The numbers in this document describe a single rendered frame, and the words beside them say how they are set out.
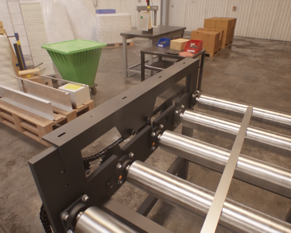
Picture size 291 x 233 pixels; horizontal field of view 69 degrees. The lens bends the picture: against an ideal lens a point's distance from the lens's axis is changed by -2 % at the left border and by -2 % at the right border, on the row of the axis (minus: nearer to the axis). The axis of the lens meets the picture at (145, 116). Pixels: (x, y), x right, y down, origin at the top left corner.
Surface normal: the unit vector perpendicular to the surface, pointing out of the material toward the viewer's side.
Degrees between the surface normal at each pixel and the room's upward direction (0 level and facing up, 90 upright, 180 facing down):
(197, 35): 90
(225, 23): 90
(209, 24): 90
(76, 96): 90
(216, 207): 0
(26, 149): 0
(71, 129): 0
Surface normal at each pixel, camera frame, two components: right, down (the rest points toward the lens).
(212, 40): -0.49, 0.43
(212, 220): 0.00, -0.87
